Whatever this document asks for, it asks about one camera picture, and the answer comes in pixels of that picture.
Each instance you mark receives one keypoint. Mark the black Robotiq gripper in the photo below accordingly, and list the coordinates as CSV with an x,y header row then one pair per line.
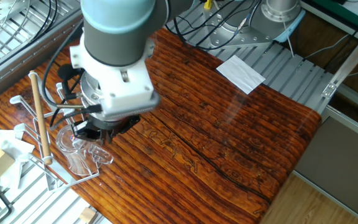
x,y
110,126

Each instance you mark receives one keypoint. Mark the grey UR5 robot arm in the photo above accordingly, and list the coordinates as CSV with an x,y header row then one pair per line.
x,y
120,31

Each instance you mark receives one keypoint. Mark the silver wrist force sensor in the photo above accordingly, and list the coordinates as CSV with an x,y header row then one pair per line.
x,y
89,90

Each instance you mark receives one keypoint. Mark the small wooden block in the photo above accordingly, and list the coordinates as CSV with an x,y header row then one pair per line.
x,y
88,215

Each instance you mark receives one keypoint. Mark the white crumpled cloth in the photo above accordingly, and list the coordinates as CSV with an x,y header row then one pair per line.
x,y
17,146

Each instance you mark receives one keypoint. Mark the glossy wood-grain board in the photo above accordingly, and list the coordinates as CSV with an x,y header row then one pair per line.
x,y
213,140

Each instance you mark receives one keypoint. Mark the white paper sheet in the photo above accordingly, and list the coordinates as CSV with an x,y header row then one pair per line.
x,y
241,74

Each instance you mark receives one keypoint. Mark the silver spare mounting plate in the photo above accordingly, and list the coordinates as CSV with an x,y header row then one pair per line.
x,y
2,9

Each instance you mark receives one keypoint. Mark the yellow clip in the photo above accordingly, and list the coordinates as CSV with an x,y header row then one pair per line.
x,y
208,4

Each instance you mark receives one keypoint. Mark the light blue face mask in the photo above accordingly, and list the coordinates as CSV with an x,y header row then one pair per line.
x,y
292,28

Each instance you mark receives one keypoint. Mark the grey flat panel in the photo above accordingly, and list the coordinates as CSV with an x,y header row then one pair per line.
x,y
343,165

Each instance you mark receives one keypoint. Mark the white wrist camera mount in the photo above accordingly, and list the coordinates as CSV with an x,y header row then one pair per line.
x,y
123,84

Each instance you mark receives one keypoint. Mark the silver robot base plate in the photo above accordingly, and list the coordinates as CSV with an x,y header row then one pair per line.
x,y
247,34

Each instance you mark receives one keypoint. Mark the aluminium frame post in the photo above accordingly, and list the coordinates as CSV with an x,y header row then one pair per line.
x,y
350,62

